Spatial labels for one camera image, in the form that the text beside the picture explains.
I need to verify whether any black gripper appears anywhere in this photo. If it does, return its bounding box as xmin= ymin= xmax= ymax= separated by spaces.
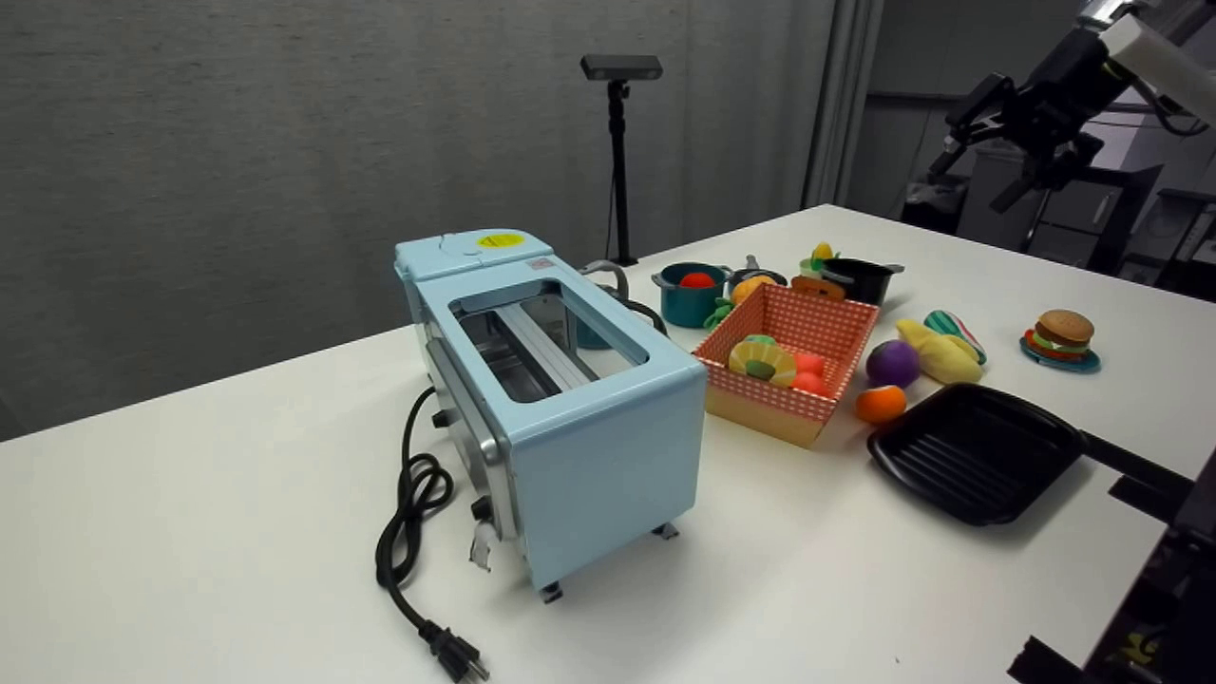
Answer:
xmin=943 ymin=22 xmax=1137 ymax=182

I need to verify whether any yellow banana plushy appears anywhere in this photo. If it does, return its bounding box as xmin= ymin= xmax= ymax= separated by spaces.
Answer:
xmin=892 ymin=317 xmax=987 ymax=387

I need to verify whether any red checkered cardboard box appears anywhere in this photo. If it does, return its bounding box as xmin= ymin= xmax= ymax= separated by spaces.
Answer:
xmin=691 ymin=282 xmax=886 ymax=449

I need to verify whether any green pear plushy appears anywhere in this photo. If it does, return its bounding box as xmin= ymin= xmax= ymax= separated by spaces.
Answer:
xmin=725 ymin=331 xmax=801 ymax=387

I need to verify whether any toy burger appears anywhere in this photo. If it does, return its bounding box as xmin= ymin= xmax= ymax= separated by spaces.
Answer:
xmin=1022 ymin=308 xmax=1099 ymax=364

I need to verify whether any teal toy plate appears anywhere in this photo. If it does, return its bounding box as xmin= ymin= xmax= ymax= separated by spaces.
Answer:
xmin=1019 ymin=334 xmax=1104 ymax=378

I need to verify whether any yellow green toy vegetable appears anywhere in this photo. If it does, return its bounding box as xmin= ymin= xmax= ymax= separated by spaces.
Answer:
xmin=797 ymin=240 xmax=842 ymax=282

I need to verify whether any purple plush fruit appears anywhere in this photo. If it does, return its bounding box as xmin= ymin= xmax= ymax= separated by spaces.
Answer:
xmin=861 ymin=339 xmax=923 ymax=392

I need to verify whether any dark blue toy pan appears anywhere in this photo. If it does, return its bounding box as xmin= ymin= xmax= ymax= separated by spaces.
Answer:
xmin=729 ymin=254 xmax=789 ymax=285

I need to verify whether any orange plush ball white patch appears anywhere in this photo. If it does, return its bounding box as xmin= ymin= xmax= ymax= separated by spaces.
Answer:
xmin=856 ymin=379 xmax=911 ymax=425

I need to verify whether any orange toy food piece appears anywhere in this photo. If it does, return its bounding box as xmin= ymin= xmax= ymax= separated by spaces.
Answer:
xmin=729 ymin=272 xmax=780 ymax=308

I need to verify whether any black ribbed grill tray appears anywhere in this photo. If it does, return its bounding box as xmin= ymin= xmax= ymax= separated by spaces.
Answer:
xmin=866 ymin=379 xmax=1091 ymax=529

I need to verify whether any red plush fruit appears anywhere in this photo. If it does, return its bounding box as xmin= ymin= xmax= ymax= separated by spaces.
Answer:
xmin=789 ymin=351 xmax=834 ymax=398

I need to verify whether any teal toy pot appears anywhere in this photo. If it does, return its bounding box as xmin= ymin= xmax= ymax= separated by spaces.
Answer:
xmin=648 ymin=260 xmax=737 ymax=334

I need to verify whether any black stand with pole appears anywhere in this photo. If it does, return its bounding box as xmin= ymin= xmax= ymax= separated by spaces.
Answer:
xmin=577 ymin=51 xmax=663 ymax=272

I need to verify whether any light blue toaster oven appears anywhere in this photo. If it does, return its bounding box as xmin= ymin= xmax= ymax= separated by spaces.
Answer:
xmin=392 ymin=223 xmax=711 ymax=606

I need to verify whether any black toaster power cable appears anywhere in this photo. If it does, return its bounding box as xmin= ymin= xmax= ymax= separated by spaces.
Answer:
xmin=373 ymin=383 xmax=495 ymax=684

